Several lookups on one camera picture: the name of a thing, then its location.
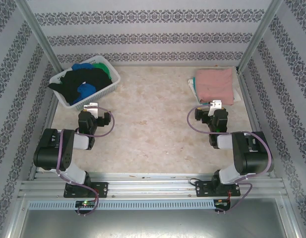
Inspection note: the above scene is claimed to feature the aluminium corner post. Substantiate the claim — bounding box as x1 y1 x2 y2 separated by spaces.
15 0 64 73
238 0 284 72

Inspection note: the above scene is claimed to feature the pink folded t-shirt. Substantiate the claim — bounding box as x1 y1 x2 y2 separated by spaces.
194 68 235 105

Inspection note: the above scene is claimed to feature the black t-shirt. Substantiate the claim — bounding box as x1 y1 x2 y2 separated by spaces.
47 68 113 105

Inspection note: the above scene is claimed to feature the green t-shirt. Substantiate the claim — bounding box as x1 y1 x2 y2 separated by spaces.
93 61 113 80

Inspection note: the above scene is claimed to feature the aluminium rail frame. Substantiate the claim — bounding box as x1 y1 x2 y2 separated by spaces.
17 171 289 199

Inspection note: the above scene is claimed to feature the metal bottom panel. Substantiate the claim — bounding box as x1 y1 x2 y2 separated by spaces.
3 197 302 238

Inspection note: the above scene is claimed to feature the blue printed t-shirt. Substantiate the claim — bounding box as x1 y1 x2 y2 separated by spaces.
71 63 97 104

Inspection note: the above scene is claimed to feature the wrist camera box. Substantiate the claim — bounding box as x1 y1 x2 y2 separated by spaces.
208 100 223 117
83 102 99 119

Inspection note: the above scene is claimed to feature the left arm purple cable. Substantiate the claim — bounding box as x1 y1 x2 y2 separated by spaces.
56 106 116 217

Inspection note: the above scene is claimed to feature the circuit board with green light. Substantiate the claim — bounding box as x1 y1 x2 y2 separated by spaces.
75 200 98 208

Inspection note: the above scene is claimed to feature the left aluminium corner post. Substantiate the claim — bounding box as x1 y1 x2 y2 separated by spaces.
15 0 64 73

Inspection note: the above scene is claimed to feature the white plastic laundry basket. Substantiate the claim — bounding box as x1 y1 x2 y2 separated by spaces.
49 56 121 112

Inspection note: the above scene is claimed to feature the slotted grey cable duct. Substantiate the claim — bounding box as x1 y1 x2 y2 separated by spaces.
27 199 217 210

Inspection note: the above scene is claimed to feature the right aluminium corner post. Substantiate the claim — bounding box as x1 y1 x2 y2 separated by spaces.
238 0 284 72

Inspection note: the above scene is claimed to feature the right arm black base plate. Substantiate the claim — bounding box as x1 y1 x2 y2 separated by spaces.
195 179 241 198

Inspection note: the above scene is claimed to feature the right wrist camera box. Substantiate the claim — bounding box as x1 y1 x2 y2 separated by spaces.
208 100 223 117

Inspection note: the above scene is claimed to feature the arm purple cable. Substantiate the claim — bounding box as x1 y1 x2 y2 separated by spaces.
56 106 116 217
187 106 273 216

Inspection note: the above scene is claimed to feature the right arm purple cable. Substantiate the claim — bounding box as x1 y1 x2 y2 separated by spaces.
187 106 273 216

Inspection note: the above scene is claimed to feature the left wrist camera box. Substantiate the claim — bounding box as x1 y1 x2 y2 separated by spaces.
83 102 99 119

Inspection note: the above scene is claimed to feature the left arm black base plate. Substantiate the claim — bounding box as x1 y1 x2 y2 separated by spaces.
63 181 109 199

